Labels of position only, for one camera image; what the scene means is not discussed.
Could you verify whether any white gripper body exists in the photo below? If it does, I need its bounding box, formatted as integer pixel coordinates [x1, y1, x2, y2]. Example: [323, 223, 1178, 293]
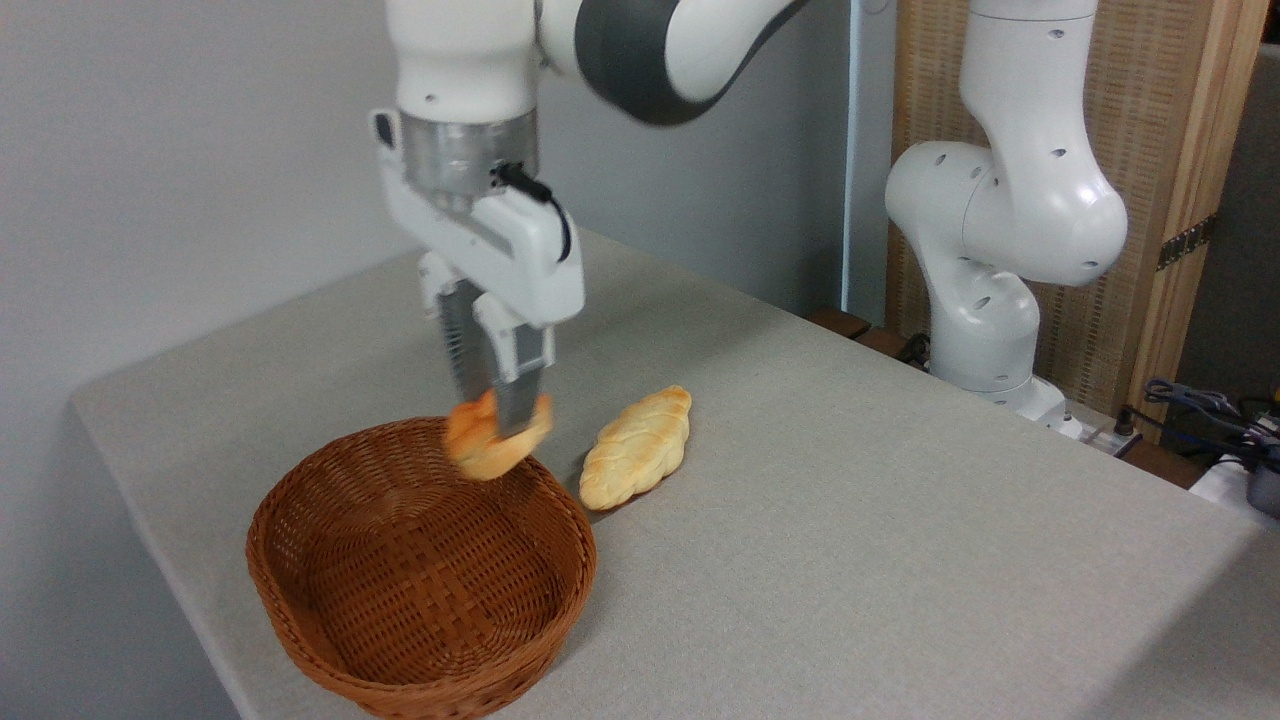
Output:
[370, 108, 586, 329]

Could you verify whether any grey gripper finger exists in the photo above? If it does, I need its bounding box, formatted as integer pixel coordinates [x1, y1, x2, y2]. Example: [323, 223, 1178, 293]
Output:
[472, 292, 557, 438]
[418, 252, 496, 401]

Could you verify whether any round orange bread bun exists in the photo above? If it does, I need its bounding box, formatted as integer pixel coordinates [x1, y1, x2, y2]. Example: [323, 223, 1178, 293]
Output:
[444, 390, 554, 482]

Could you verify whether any braided pale bread loaf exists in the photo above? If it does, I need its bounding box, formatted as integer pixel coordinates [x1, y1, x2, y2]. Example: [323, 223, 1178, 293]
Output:
[578, 385, 693, 512]

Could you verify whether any brown wicker basket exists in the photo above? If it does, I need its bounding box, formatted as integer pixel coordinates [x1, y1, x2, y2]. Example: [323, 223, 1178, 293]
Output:
[246, 416, 598, 720]

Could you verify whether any black metal hinge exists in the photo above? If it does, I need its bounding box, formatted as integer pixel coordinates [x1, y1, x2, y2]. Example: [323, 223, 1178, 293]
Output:
[1157, 215, 1218, 271]

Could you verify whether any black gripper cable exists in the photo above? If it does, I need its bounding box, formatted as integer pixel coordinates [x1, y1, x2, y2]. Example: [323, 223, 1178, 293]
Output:
[492, 162, 574, 263]

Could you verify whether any white vertical wall trim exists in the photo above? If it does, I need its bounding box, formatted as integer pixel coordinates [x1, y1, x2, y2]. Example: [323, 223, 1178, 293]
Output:
[843, 0, 864, 316]

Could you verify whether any bundle of dark cables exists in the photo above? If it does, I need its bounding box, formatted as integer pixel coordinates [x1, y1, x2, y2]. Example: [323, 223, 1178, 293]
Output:
[1143, 378, 1280, 471]

